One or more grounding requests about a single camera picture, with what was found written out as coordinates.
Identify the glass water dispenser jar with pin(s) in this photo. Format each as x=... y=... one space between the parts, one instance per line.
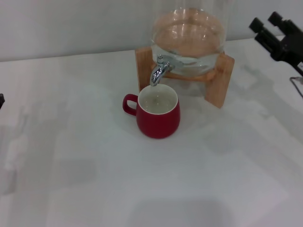
x=189 y=35

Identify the wooden dispenser stand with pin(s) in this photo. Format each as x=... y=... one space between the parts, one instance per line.
x=144 y=68

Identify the red ceramic cup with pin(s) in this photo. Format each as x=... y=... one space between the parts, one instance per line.
x=158 y=125

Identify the chrome faucet tap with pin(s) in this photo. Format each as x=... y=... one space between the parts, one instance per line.
x=157 y=73

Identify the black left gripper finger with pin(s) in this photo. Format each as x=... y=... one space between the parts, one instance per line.
x=2 y=100

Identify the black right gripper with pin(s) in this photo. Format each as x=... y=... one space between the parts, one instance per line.
x=293 y=49

